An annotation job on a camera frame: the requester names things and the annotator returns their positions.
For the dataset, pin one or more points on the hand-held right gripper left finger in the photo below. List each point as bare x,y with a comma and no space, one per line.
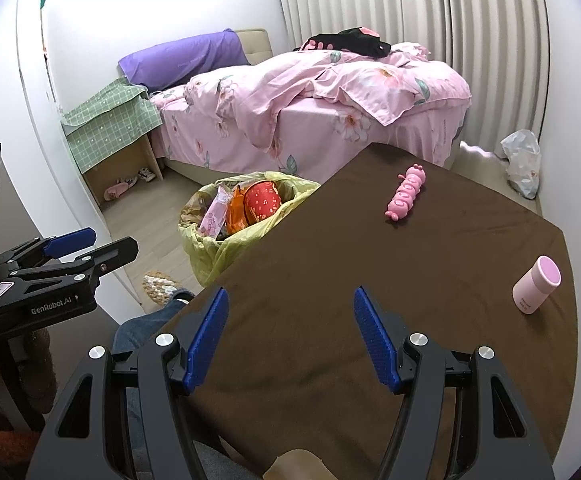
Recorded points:
205,340

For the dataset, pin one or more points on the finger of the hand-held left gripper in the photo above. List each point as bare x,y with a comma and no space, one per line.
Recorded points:
115,252
70,241

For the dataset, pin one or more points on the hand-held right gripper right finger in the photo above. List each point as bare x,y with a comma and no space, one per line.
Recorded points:
375,340

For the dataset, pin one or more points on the yellow plastic bin bag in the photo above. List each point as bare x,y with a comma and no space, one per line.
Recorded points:
205,260

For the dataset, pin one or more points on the pink yellow snack packet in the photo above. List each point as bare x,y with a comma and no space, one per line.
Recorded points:
215,215

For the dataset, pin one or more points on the orange snack packet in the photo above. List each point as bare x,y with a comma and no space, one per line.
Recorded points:
238,210

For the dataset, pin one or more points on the large red snack packet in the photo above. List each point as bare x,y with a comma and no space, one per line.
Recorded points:
263,202

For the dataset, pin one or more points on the person's left forearm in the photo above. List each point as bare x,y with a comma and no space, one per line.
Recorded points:
40,370

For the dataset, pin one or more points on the crocheted slipper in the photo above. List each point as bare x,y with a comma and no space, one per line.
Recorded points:
163,287

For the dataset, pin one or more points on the pink slippers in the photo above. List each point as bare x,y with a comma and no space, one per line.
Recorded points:
120,191

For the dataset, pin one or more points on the white shoes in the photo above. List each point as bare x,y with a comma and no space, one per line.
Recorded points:
146,174

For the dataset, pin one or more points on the wooden nightstand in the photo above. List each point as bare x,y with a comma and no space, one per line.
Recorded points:
145,160

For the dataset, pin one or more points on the green checked cloth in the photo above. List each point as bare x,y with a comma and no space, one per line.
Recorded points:
105,125

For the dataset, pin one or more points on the pink caterpillar toy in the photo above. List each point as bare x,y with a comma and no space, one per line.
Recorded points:
405,192

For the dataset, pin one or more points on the pink cup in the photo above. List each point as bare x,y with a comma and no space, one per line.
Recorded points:
535,285

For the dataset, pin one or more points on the purple pillow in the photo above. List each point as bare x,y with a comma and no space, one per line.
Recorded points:
185,57

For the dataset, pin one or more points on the white plastic bag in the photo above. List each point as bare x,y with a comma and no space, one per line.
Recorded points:
523,160

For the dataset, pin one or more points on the beige headboard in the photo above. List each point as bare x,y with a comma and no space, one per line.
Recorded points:
258,45

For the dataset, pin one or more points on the pink floral duvet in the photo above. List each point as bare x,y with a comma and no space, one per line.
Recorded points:
295,75

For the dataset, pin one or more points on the black garment with pink print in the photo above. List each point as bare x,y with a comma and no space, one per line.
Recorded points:
355,42

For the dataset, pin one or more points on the white pleated curtain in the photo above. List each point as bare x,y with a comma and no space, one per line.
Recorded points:
420,0

